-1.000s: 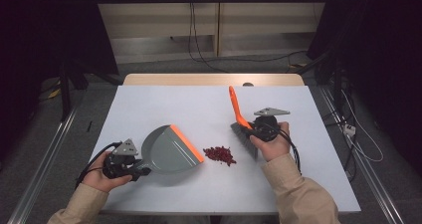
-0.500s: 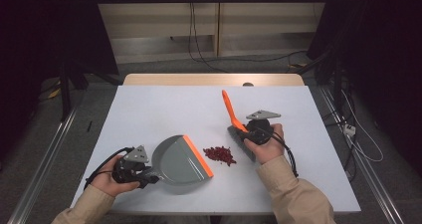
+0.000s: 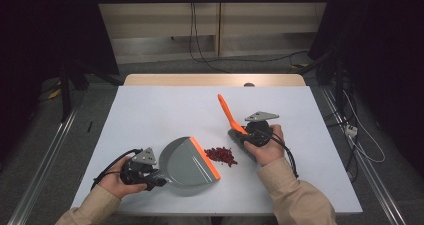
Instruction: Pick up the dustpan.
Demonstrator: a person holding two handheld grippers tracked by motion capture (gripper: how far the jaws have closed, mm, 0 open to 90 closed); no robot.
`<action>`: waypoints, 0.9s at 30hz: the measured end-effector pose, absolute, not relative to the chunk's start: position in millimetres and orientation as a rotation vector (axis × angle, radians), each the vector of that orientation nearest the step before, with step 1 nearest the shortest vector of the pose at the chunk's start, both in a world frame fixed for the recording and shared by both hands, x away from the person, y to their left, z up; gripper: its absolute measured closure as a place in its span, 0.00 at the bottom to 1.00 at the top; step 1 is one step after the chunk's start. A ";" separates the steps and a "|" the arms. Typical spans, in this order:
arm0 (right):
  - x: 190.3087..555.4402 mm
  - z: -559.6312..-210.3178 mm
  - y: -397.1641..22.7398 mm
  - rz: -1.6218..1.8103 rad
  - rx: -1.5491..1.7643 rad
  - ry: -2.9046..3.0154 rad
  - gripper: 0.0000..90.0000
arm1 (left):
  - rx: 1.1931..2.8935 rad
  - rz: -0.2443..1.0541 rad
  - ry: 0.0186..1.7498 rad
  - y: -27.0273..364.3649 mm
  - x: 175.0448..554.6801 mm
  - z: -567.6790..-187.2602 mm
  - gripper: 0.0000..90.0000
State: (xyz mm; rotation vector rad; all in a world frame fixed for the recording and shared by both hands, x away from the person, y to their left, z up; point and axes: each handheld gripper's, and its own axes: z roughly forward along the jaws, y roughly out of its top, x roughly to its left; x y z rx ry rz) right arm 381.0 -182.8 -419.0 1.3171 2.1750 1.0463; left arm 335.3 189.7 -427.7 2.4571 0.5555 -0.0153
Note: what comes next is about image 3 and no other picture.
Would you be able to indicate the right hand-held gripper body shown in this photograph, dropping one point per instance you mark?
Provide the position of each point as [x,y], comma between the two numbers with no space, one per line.
[261,116]

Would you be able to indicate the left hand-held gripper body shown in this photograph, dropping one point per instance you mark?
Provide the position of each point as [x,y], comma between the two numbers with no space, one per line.
[145,156]

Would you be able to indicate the dark red beans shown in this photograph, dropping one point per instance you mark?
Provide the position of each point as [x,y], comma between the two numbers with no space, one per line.
[220,153]

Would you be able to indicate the orange brush with grey bristles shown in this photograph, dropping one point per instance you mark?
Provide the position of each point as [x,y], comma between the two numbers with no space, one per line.
[228,113]

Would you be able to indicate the grey dustpan with orange edge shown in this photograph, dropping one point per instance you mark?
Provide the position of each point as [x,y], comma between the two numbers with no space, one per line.
[186,165]

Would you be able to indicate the person's right hand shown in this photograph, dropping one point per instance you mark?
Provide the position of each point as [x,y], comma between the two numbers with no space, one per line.
[270,151]

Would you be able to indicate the person's left hand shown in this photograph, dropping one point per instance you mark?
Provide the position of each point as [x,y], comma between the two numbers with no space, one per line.
[113,185]

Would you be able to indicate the grey table grommet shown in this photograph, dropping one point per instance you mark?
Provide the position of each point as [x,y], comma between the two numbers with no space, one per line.
[249,84]

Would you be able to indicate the white table board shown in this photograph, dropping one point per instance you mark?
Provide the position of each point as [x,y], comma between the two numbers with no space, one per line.
[166,111]

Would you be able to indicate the small black stick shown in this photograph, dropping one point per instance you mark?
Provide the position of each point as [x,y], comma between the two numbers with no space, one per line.
[89,126]

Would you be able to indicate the black metal stand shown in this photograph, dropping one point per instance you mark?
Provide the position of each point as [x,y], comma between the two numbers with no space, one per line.
[339,85]
[65,95]

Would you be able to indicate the light wooden table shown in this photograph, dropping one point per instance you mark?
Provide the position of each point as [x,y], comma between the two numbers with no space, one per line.
[183,80]

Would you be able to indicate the white power adapter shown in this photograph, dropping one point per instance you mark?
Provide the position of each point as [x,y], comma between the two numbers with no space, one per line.
[351,130]

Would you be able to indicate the beige wooden cabinet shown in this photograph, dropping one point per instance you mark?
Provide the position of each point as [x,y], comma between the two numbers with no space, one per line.
[150,18]

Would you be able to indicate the black curtain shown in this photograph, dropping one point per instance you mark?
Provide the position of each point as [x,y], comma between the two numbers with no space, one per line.
[393,51]
[33,35]

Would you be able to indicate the metal floor rail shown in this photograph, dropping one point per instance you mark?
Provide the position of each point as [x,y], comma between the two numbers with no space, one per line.
[370,173]
[41,171]

